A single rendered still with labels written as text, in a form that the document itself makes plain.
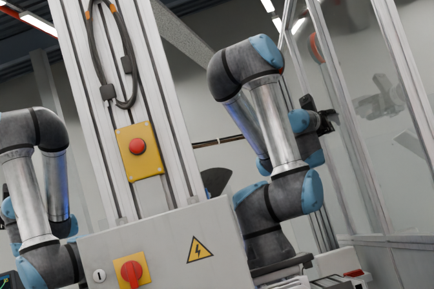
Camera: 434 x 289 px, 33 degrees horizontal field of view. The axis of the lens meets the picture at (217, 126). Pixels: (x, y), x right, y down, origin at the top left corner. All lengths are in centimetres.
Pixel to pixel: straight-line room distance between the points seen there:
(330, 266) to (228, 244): 157
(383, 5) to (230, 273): 72
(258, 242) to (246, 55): 54
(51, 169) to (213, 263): 88
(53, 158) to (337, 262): 136
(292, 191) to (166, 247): 58
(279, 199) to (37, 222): 69
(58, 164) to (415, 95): 111
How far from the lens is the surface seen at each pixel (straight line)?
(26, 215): 215
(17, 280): 272
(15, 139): 218
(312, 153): 234
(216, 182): 301
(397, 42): 178
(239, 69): 213
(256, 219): 210
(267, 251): 209
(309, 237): 833
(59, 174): 232
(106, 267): 160
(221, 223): 158
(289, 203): 206
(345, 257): 312
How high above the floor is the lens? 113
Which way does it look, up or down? 9 degrees up
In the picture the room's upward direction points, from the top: 17 degrees counter-clockwise
